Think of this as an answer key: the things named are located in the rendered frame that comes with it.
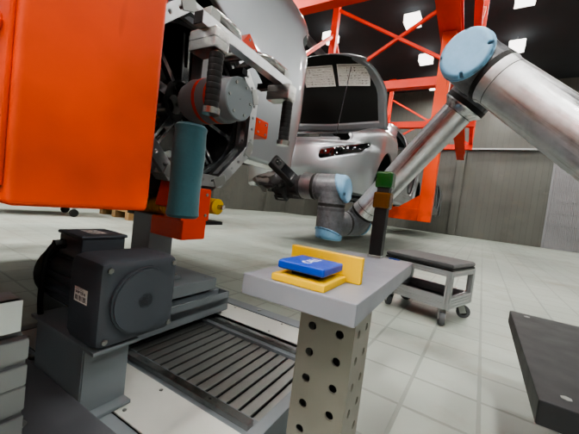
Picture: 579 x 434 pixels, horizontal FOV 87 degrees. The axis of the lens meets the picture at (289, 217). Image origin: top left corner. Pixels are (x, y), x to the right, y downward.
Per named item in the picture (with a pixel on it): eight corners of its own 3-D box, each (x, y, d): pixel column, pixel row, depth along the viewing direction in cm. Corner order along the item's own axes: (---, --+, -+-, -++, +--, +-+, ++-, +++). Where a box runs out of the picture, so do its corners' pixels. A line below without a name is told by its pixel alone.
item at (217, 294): (169, 289, 143) (171, 269, 143) (227, 311, 125) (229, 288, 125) (40, 319, 100) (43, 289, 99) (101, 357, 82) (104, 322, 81)
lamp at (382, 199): (376, 207, 77) (377, 192, 77) (391, 210, 75) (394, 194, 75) (371, 207, 74) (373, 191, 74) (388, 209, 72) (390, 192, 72)
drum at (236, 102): (205, 129, 109) (209, 89, 108) (252, 128, 98) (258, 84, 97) (171, 118, 96) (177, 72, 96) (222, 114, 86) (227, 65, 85)
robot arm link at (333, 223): (351, 242, 103) (355, 206, 102) (329, 243, 95) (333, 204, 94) (329, 237, 110) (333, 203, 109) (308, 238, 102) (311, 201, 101)
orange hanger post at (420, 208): (379, 216, 442) (402, 44, 430) (430, 222, 408) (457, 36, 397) (376, 215, 428) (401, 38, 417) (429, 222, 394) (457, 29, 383)
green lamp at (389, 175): (378, 189, 77) (380, 172, 77) (395, 189, 75) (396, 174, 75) (374, 187, 74) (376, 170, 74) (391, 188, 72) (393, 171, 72)
